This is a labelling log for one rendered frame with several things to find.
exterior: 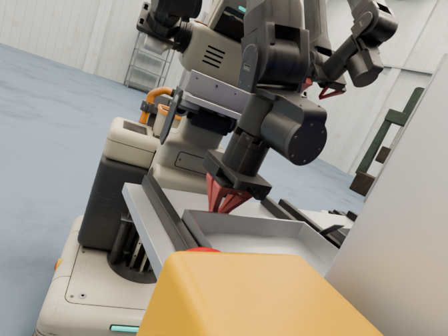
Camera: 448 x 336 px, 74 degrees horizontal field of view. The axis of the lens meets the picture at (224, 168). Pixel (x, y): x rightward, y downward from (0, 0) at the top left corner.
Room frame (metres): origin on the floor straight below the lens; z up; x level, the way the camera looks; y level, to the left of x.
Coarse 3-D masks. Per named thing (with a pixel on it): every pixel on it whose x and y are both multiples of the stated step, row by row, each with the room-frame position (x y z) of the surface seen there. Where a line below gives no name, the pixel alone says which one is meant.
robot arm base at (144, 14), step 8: (144, 8) 0.85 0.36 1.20; (144, 16) 0.82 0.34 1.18; (152, 16) 0.80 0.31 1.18; (160, 16) 0.79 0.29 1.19; (176, 16) 0.79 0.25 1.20; (144, 24) 0.81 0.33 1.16; (152, 24) 0.81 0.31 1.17; (160, 24) 0.80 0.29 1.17; (168, 24) 0.81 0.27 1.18; (176, 24) 0.82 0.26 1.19; (144, 32) 0.82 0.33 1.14; (152, 32) 0.81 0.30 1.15; (160, 32) 0.82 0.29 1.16; (168, 32) 0.82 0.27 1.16; (176, 32) 0.84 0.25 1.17; (168, 40) 0.83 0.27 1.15
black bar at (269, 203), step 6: (270, 198) 0.66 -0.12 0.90; (264, 204) 0.65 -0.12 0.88; (270, 204) 0.63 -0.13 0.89; (276, 204) 0.63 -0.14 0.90; (270, 210) 0.63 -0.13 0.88; (276, 210) 0.61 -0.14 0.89; (282, 210) 0.61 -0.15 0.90; (276, 216) 0.61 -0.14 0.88; (282, 216) 0.60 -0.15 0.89; (288, 216) 0.59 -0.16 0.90
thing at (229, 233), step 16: (192, 224) 0.37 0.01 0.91; (208, 224) 0.42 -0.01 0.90; (224, 224) 0.43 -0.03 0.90; (240, 224) 0.45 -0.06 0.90; (256, 224) 0.47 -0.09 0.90; (272, 224) 0.49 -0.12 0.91; (288, 224) 0.52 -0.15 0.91; (304, 224) 0.54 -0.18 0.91; (208, 240) 0.33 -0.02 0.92; (224, 240) 0.41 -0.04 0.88; (240, 240) 0.43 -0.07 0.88; (256, 240) 0.46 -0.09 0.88; (272, 240) 0.48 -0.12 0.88; (288, 240) 0.51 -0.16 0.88; (304, 240) 0.53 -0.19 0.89; (320, 240) 0.50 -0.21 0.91; (304, 256) 0.47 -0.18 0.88; (320, 256) 0.49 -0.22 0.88; (320, 272) 0.44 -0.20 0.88
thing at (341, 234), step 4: (344, 228) 0.61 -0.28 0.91; (348, 228) 0.62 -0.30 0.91; (332, 232) 0.58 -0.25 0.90; (336, 232) 0.58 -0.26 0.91; (340, 232) 0.57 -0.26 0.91; (344, 232) 0.61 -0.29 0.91; (348, 232) 0.62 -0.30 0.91; (336, 236) 0.57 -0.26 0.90; (340, 236) 0.57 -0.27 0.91; (344, 236) 0.56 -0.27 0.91; (340, 240) 0.56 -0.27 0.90; (344, 240) 0.56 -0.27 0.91
